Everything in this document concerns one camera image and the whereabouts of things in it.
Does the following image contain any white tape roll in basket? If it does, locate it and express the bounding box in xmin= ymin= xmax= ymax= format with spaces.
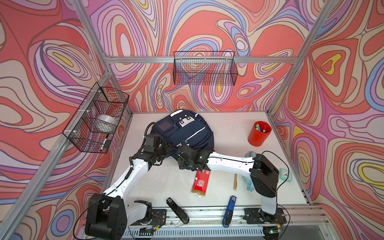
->
xmin=94 ymin=115 xmax=118 ymax=134

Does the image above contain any navy blue student backpack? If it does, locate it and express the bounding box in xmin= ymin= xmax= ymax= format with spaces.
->
xmin=151 ymin=110 xmax=215 ymax=152

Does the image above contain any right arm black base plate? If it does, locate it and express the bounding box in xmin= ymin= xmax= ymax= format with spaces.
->
xmin=243 ymin=208 xmax=287 ymax=225

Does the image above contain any red ribbed metal pen cup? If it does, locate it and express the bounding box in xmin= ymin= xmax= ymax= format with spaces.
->
xmin=248 ymin=121 xmax=272 ymax=147

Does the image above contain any red snack packet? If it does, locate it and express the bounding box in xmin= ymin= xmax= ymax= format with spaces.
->
xmin=191 ymin=170 xmax=211 ymax=197

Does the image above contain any blue stapler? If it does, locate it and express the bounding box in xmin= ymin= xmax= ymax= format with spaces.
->
xmin=222 ymin=196 xmax=237 ymax=228

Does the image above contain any black wire basket wall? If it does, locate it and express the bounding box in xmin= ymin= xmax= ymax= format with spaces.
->
xmin=63 ymin=83 xmax=130 ymax=154
xmin=173 ymin=50 xmax=238 ymax=86

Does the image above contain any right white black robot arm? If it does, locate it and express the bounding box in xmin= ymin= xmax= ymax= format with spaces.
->
xmin=177 ymin=144 xmax=280 ymax=216

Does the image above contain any black stapler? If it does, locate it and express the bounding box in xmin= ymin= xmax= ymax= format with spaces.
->
xmin=166 ymin=198 xmax=190 ymax=224

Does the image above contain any mint green small clock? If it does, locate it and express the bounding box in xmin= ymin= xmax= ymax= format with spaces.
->
xmin=279 ymin=169 xmax=292 ymax=183

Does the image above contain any light blue pencil pouch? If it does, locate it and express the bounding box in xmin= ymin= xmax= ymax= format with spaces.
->
xmin=242 ymin=152 xmax=257 ymax=192

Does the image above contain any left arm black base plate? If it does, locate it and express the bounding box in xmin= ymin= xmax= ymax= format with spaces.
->
xmin=131 ymin=209 xmax=167 ymax=227

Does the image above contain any black wire basket left wall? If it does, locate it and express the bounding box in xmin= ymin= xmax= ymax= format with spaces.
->
xmin=63 ymin=83 xmax=130 ymax=154

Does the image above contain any gold pen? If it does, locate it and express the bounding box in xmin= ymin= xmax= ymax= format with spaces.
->
xmin=233 ymin=174 xmax=238 ymax=191

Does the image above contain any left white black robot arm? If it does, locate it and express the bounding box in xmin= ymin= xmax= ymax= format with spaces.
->
xmin=85 ymin=134 xmax=174 ymax=240

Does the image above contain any black wire basket back wall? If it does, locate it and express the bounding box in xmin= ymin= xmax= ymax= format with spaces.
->
xmin=173 ymin=50 xmax=238 ymax=86

